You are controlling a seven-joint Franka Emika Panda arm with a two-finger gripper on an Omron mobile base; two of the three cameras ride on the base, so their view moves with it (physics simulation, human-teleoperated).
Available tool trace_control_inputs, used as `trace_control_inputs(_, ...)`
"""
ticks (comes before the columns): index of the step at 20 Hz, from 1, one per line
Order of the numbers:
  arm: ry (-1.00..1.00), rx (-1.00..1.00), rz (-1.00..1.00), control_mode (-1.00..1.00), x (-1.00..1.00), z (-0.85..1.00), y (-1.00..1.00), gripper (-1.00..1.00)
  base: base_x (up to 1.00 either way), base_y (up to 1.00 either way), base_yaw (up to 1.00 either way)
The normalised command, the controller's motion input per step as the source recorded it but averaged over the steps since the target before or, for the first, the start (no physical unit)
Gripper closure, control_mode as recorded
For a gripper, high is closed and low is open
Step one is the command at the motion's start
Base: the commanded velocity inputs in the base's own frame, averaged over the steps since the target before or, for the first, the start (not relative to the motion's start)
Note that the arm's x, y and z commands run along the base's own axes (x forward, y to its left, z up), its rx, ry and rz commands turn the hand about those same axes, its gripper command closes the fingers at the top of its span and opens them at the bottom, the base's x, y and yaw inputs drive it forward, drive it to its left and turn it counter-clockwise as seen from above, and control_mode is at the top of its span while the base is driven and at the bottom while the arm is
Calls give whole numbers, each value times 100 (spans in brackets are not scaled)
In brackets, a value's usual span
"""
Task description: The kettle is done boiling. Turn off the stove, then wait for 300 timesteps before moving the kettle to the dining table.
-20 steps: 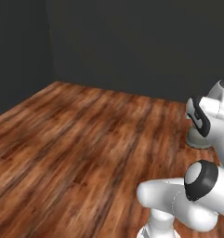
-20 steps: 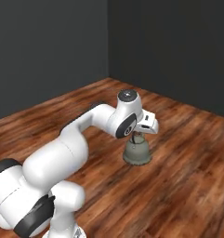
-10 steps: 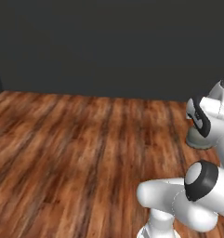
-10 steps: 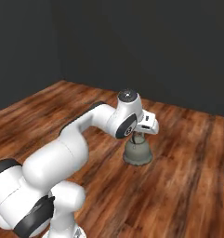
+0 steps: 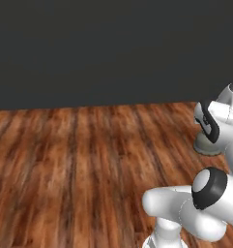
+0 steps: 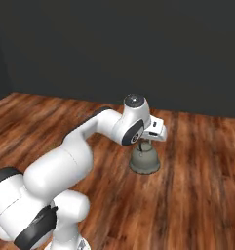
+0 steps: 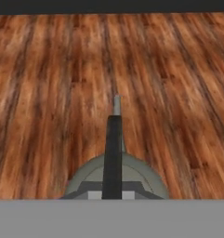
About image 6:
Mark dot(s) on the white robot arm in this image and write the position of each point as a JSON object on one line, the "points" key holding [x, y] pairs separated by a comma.
{"points": [[57, 169]]}

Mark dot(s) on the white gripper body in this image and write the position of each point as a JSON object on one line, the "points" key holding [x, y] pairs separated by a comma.
{"points": [[156, 134]]}

